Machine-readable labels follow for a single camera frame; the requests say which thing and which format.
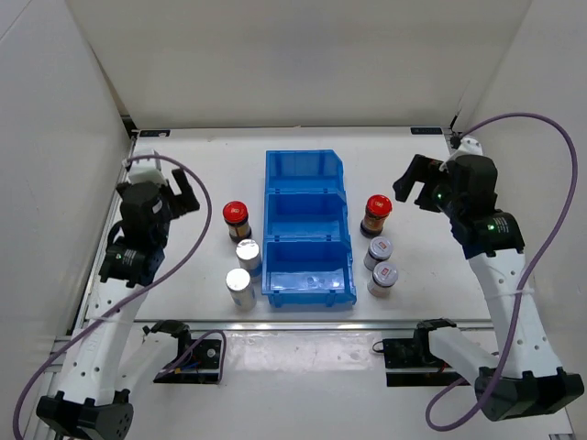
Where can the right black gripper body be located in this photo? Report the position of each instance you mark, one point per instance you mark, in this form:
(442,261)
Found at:
(450,201)

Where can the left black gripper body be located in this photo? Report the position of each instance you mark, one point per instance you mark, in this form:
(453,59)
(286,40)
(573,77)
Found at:
(167,203)

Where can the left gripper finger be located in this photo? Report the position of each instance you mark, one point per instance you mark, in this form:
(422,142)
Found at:
(178,177)
(186,202)

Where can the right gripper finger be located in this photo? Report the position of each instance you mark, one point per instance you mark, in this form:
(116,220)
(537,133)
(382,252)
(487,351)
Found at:
(420,169)
(426,200)

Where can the red-lid sauce jar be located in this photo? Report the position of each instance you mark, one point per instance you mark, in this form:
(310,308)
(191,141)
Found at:
(377,210)
(236,216)

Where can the white-lid dark jar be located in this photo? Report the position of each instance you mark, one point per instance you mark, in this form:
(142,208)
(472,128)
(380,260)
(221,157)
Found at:
(383,278)
(379,250)

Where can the silver-top salt bottle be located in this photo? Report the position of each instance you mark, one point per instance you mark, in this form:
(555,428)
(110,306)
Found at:
(249,258)
(240,286)

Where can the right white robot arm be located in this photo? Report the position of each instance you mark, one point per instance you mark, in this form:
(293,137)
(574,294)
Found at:
(525,378)

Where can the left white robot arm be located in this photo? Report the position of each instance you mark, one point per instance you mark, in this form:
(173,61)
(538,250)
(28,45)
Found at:
(94,399)

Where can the right blue label sticker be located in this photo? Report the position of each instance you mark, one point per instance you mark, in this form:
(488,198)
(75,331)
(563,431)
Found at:
(426,131)

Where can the blue label sticker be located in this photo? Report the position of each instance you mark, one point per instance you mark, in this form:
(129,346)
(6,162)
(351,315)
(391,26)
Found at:
(154,133)
(426,131)

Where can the left blue label sticker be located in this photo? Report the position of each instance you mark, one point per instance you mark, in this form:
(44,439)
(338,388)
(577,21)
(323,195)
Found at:
(154,133)

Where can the blue plastic compartment bin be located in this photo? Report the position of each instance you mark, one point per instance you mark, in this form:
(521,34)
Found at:
(307,252)

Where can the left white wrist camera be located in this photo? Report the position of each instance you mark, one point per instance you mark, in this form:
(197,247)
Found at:
(145,170)

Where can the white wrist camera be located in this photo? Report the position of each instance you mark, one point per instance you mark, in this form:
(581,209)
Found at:
(460,146)
(145,170)

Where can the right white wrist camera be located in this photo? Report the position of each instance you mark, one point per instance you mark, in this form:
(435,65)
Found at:
(460,146)

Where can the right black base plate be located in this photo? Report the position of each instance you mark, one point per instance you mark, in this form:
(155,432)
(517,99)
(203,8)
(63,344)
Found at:
(405,368)

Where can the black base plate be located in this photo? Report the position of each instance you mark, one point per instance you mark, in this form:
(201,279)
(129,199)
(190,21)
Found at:
(405,368)
(200,361)

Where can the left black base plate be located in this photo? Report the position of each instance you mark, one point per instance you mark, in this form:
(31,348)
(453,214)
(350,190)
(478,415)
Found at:
(200,361)

